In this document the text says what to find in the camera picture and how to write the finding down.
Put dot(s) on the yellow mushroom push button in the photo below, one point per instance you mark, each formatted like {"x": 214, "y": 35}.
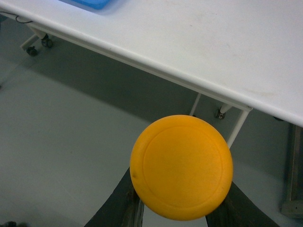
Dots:
{"x": 181, "y": 167}

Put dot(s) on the white table frame with casters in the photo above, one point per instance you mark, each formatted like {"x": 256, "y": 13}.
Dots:
{"x": 230, "y": 53}

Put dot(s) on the blue plastic tray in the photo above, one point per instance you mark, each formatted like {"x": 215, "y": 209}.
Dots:
{"x": 94, "y": 4}

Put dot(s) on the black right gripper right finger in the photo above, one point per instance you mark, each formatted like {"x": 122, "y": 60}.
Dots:
{"x": 237, "y": 210}

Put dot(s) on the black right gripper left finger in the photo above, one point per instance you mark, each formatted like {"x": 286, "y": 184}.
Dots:
{"x": 123, "y": 208}

